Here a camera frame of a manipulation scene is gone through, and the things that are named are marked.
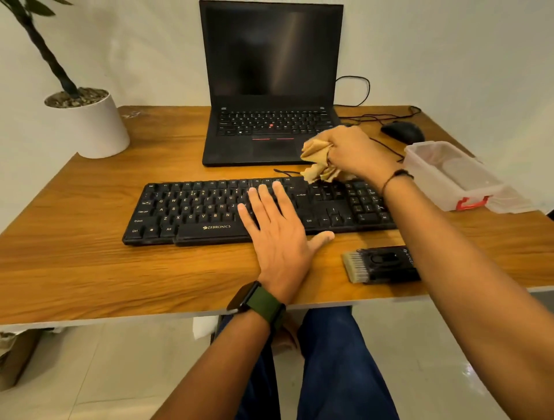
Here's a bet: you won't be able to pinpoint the person's left forearm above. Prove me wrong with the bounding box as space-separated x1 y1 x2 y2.
151 311 274 420

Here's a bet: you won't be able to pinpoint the black computer mouse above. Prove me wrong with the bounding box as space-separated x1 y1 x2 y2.
380 121 426 146

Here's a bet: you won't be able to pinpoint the black keyboard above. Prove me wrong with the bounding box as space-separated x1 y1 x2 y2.
122 175 398 248

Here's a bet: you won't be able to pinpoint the clear plastic box red latches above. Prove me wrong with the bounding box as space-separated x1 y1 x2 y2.
403 140 505 213

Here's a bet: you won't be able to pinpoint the yellow cloth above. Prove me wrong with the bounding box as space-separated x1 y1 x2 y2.
300 137 355 185

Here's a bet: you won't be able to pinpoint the person's bare foot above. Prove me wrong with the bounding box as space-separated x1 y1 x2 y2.
271 320 304 358

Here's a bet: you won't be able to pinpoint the green potted plant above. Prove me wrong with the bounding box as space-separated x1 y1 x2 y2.
0 0 81 99

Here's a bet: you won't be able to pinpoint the person's blue jeans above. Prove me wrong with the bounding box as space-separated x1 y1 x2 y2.
212 306 401 420

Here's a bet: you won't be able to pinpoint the person's right hand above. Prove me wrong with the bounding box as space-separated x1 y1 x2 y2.
318 125 407 191

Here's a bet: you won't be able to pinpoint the person's right forearm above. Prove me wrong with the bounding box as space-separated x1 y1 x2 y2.
383 177 554 420

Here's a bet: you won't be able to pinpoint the black cord bracelet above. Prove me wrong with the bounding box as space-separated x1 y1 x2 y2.
380 168 415 198

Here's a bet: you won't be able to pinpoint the black looped laptop cable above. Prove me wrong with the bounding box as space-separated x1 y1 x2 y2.
334 76 372 108

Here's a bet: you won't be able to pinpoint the black laptop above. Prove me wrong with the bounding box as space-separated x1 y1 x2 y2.
199 0 345 168

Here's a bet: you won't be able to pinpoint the green strap smartwatch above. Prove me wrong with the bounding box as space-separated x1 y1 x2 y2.
226 280 287 336

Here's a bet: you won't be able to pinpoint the person's left hand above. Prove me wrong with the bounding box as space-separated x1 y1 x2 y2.
237 181 336 305

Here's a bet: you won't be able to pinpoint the printed brown paper bag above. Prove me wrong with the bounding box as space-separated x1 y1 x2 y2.
0 328 44 392

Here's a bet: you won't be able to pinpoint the black mouse cable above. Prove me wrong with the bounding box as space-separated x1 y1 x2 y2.
339 105 423 126

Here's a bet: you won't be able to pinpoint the black cleaning brush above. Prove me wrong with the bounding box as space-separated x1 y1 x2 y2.
342 245 421 286

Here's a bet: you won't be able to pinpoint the white seat chair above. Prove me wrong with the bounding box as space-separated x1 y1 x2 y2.
192 314 219 340

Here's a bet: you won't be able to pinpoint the clear plastic box lid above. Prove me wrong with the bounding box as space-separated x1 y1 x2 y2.
476 157 537 215

